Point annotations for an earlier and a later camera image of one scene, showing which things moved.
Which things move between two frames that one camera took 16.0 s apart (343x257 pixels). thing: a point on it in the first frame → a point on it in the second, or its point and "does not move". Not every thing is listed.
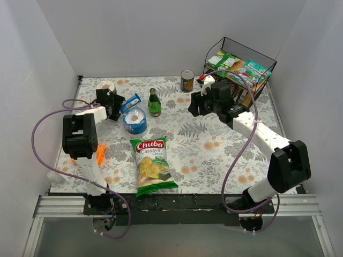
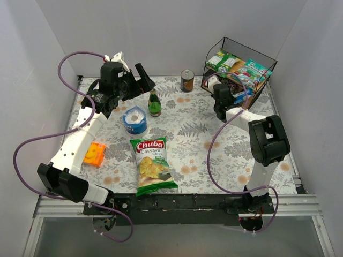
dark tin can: x=187 y=80 does not move
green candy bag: x=222 y=61 does not move
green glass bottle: x=154 y=104 does not move
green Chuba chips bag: x=154 y=174 does not move
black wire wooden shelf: x=246 y=71 does not move
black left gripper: x=118 y=106 → x=135 y=84
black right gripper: x=195 y=104 → x=221 y=92
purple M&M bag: x=238 y=93 does not move
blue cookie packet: x=130 y=103 → x=240 y=97
